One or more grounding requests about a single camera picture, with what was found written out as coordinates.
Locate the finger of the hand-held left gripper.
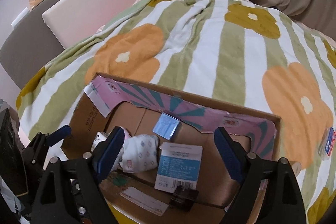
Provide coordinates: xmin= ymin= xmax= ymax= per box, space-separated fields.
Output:
xmin=22 ymin=125 xmax=72 ymax=170

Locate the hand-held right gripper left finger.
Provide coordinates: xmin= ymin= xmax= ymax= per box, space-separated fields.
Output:
xmin=31 ymin=126 xmax=125 ymax=224

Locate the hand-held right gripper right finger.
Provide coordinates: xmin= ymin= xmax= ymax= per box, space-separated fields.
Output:
xmin=214 ymin=126 xmax=306 ymax=224

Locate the floral tissue pack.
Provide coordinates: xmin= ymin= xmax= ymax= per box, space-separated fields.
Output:
xmin=91 ymin=132 xmax=111 ymax=153

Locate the cardboard box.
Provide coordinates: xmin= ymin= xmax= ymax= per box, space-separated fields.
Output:
xmin=61 ymin=72 xmax=283 ymax=216

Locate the white patterned sock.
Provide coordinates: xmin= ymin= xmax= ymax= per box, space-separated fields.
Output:
xmin=115 ymin=132 xmax=160 ymax=174

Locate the blue white carton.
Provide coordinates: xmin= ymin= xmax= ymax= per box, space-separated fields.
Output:
xmin=154 ymin=142 xmax=204 ymax=191

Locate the small black jar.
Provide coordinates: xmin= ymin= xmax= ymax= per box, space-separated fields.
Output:
xmin=169 ymin=186 xmax=199 ymax=212

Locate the small blue cube box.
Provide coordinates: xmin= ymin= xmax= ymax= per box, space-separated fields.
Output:
xmin=153 ymin=112 xmax=183 ymax=141

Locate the red blue floss box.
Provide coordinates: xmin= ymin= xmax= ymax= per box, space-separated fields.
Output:
xmin=318 ymin=126 xmax=336 ymax=161

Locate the striped flower blanket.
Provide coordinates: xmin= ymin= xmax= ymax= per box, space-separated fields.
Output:
xmin=14 ymin=0 xmax=336 ymax=224

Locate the white block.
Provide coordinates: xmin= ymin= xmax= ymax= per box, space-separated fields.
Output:
xmin=11 ymin=7 xmax=31 ymax=28

